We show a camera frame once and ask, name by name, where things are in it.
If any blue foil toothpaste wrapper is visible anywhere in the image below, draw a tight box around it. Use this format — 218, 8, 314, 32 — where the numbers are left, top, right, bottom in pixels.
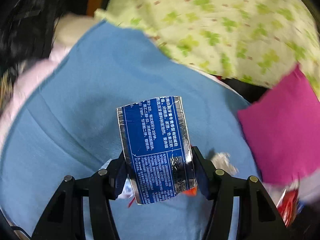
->
117, 96, 197, 205

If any red snack wrapper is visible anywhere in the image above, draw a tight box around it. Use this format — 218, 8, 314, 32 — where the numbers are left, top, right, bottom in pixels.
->
277, 189, 298, 227

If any crumpled silver foil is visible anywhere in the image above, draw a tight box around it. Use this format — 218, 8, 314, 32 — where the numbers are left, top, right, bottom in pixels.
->
211, 152, 238, 175

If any blue bed sheet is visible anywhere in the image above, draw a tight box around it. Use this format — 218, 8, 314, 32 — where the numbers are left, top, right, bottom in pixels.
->
1, 22, 258, 233

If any magenta pillow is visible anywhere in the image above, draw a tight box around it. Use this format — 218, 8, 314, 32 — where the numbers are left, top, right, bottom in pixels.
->
238, 65, 319, 185

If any green clover quilt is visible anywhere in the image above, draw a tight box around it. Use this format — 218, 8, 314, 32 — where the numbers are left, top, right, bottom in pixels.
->
94, 0, 319, 93

